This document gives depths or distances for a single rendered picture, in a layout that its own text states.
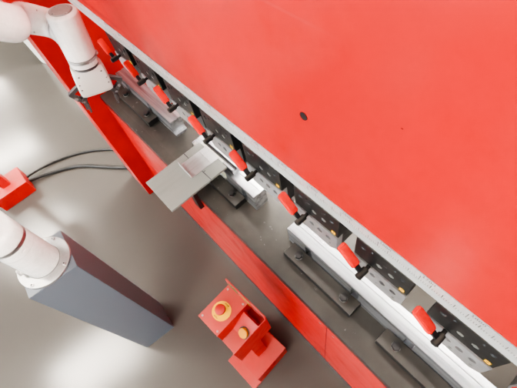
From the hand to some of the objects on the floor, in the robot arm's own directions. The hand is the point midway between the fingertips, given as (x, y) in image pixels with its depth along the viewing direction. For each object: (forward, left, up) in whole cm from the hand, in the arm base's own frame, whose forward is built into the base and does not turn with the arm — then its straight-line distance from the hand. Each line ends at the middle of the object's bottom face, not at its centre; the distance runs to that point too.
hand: (103, 103), depth 123 cm
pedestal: (-87, +137, -130) cm, 208 cm away
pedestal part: (-10, -68, -130) cm, 148 cm away
